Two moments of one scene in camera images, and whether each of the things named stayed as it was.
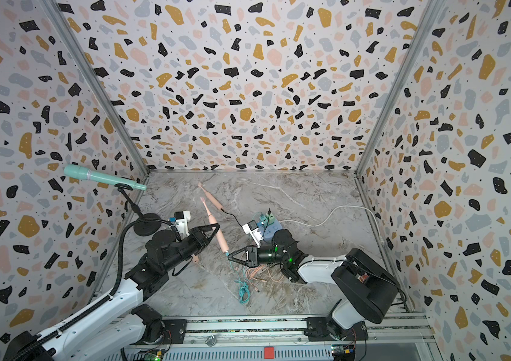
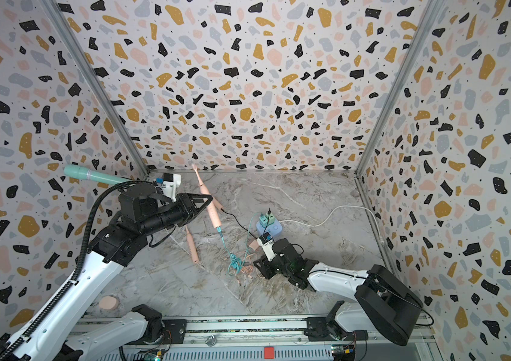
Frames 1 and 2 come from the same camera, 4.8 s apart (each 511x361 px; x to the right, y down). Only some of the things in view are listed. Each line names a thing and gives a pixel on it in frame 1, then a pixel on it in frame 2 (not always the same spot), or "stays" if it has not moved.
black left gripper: (201, 237) to (191, 210)
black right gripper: (254, 250) to (267, 268)
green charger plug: (270, 218) stays
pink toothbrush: (219, 235) to (212, 207)
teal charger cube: (264, 221) stays
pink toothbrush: (210, 197) stays
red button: (269, 353) stays
